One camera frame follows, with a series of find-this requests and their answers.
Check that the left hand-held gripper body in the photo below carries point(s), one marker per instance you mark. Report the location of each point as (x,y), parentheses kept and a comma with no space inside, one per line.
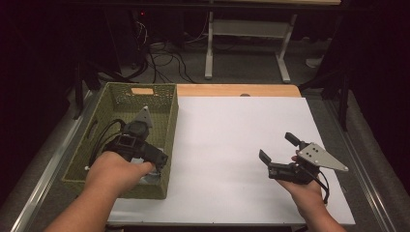
(133,141)

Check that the metal table edge rail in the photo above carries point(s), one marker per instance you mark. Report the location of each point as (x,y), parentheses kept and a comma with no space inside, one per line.
(48,174)
(361,161)

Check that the white paper sheet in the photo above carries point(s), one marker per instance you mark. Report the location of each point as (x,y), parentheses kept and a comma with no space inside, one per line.
(225,145)

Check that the person's right hand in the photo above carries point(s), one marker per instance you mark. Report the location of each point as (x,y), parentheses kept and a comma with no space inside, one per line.
(306,195)

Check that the person's left hand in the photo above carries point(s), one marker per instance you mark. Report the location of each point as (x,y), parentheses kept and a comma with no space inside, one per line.
(112,172)

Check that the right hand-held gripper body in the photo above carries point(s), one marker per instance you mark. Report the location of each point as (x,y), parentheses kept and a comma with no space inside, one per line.
(319,158)

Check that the black metal stand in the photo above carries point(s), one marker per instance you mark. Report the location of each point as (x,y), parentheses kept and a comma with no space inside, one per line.
(79,90)
(344,96)

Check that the green woven basket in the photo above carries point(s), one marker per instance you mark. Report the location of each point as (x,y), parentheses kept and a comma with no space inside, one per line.
(106,106)

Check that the silver foil packet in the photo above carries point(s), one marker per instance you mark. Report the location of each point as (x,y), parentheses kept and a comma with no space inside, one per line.
(151,179)

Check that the white metal desk frame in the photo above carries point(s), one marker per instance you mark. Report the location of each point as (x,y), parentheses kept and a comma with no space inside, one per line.
(209,48)

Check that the small white object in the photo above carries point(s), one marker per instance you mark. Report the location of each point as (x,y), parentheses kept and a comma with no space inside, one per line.
(314,62)

